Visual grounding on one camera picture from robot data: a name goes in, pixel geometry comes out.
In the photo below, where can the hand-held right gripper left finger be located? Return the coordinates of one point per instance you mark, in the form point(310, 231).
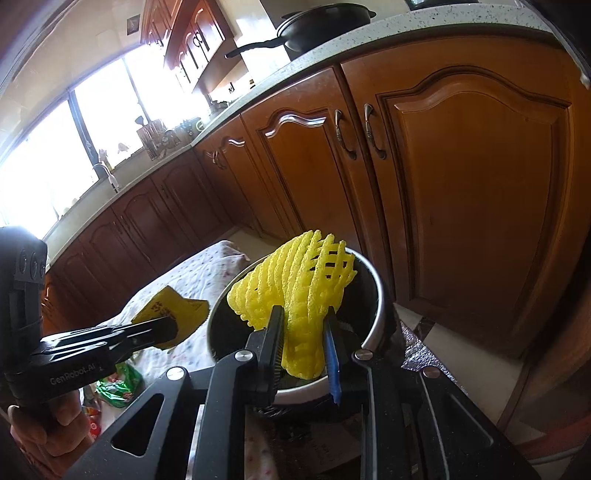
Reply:
point(272, 360)

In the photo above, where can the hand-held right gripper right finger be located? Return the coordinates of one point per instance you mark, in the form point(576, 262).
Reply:
point(333, 364)

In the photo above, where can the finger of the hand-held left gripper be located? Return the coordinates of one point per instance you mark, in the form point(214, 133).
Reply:
point(138, 330)
point(101, 353)

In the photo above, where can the yellow snack packet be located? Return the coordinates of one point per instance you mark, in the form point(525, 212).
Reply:
point(161, 307)

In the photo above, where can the white trash bin black liner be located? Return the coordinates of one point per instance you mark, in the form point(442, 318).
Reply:
point(371, 300)

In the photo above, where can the yellow foam net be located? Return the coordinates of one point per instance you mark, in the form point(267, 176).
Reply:
point(300, 286)

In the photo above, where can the person's left hand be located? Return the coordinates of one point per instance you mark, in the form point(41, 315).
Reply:
point(55, 434)

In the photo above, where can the white printed tablecloth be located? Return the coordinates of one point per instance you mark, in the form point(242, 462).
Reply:
point(203, 272)

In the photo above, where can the silver foil bag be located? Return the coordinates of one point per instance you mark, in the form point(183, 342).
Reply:
point(425, 355)

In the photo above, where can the chrome faucet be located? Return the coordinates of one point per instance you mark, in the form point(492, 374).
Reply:
point(108, 177)

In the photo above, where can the kitchen window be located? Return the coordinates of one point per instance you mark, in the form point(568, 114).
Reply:
point(60, 152)

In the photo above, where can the utensil holder rack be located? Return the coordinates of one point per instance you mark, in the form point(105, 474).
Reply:
point(152, 138)

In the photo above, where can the wooden base cabinets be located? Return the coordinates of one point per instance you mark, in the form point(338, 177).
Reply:
point(461, 194)

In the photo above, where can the speckled kitchen countertop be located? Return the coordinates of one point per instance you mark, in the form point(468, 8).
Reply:
point(369, 37)

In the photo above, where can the black wok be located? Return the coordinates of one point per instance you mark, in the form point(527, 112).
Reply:
point(323, 25)

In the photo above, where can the wooden wall cabinets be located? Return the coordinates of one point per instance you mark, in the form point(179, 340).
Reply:
point(189, 41)

